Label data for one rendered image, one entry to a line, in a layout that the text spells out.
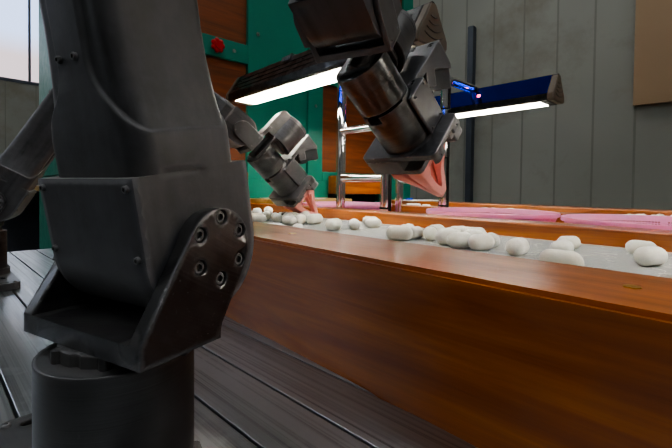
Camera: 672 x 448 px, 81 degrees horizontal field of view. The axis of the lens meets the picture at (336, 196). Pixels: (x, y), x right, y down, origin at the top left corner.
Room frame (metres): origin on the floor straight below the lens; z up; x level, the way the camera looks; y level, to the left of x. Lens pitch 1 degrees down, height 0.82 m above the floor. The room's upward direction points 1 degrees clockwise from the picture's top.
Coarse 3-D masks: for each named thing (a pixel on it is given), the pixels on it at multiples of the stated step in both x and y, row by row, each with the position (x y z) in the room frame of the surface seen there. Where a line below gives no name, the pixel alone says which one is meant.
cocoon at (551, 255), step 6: (546, 252) 0.36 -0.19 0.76; (552, 252) 0.36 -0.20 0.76; (558, 252) 0.36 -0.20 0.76; (564, 252) 0.36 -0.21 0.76; (570, 252) 0.35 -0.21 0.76; (576, 252) 0.35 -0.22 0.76; (540, 258) 0.37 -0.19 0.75; (546, 258) 0.36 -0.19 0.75; (552, 258) 0.36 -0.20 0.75; (558, 258) 0.36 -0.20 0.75; (564, 258) 0.35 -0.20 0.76; (570, 258) 0.35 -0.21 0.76; (576, 258) 0.35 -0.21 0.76; (582, 258) 0.35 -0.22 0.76; (570, 264) 0.35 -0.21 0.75; (576, 264) 0.35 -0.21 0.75; (582, 264) 0.35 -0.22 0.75
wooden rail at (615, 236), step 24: (336, 216) 0.93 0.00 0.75; (360, 216) 0.87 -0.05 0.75; (384, 216) 0.82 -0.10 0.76; (408, 216) 0.78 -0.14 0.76; (432, 216) 0.74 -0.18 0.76; (456, 216) 0.73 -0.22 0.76; (552, 240) 0.58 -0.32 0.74; (600, 240) 0.54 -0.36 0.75; (624, 240) 0.52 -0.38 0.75; (648, 240) 0.50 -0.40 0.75
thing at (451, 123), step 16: (384, 112) 0.41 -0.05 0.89; (400, 112) 0.41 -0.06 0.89; (384, 128) 0.42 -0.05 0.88; (400, 128) 0.42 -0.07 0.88; (416, 128) 0.42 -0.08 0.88; (448, 128) 0.42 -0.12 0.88; (384, 144) 0.44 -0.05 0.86; (400, 144) 0.43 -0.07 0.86; (416, 144) 0.43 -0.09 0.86; (432, 144) 0.42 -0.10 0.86; (368, 160) 0.47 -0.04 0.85; (384, 160) 0.46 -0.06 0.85; (400, 160) 0.44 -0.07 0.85; (416, 160) 0.43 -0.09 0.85
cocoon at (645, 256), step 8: (640, 248) 0.40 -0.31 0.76; (648, 248) 0.39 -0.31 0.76; (656, 248) 0.40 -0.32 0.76; (640, 256) 0.39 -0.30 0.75; (648, 256) 0.39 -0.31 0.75; (656, 256) 0.39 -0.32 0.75; (664, 256) 0.39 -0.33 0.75; (640, 264) 0.40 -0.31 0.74; (648, 264) 0.39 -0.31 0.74; (656, 264) 0.39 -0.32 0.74
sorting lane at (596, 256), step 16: (304, 224) 0.80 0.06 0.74; (320, 224) 0.81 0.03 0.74; (384, 224) 0.82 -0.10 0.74; (416, 240) 0.58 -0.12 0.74; (528, 240) 0.59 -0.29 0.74; (544, 240) 0.59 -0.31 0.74; (512, 256) 0.45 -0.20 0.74; (528, 256) 0.45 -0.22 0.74; (592, 256) 0.46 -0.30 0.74; (608, 256) 0.45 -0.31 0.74; (624, 256) 0.46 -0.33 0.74; (640, 272) 0.37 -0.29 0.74; (656, 272) 0.37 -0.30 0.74
